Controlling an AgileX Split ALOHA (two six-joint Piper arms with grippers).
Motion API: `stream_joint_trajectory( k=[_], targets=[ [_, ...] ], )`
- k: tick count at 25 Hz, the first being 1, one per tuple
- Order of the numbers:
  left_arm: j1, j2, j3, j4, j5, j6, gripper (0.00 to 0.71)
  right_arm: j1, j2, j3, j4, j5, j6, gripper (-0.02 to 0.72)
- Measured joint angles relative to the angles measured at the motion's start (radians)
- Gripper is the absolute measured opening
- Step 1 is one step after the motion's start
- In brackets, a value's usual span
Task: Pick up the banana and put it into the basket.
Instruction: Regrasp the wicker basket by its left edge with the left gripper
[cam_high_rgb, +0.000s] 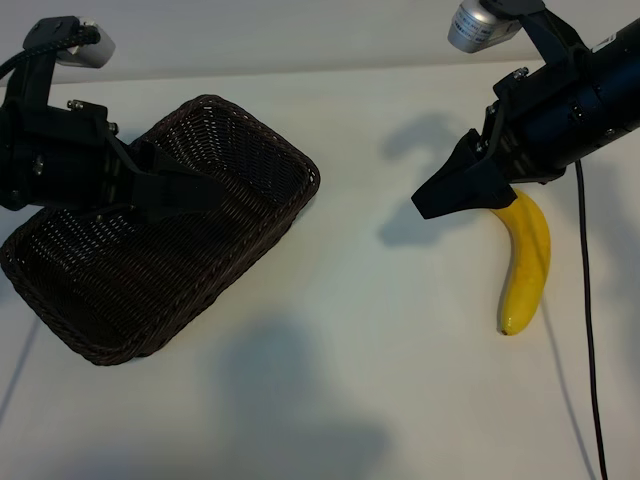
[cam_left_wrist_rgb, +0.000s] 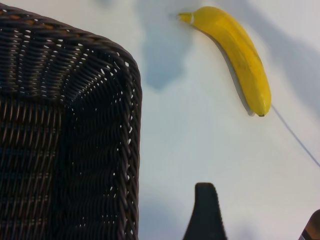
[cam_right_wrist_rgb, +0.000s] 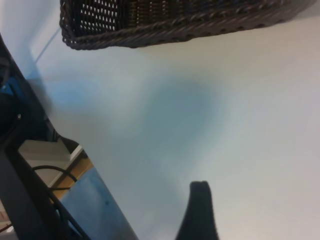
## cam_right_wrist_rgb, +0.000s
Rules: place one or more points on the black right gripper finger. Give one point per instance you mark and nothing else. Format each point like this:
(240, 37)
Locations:
(200, 215)

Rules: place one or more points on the black frame post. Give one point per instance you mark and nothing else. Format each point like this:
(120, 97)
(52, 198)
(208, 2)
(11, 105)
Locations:
(22, 200)

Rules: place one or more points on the dark brown woven wicker basket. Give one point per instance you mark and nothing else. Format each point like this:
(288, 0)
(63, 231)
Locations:
(175, 32)

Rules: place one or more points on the black equipment housing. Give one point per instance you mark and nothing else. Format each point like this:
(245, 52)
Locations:
(15, 117)

